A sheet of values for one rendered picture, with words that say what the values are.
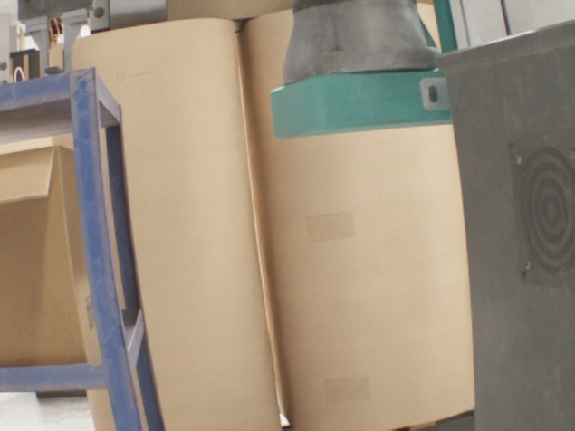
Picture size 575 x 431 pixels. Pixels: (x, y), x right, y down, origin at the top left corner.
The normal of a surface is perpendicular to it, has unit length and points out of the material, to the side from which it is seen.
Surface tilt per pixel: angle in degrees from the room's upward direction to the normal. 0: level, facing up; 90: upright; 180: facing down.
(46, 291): 90
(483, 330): 90
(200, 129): 90
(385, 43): 70
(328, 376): 90
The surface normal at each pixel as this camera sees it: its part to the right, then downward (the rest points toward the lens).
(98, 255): 0.12, 0.01
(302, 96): -0.94, 0.11
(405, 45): 0.39, -0.36
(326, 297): -0.36, 0.07
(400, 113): 0.33, -0.01
